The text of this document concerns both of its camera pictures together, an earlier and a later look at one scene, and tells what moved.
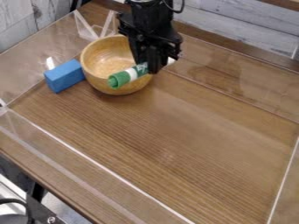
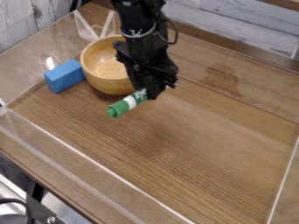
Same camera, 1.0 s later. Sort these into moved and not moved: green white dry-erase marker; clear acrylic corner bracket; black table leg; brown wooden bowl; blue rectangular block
Moved: green white dry-erase marker
Not moved: brown wooden bowl; black table leg; blue rectangular block; clear acrylic corner bracket
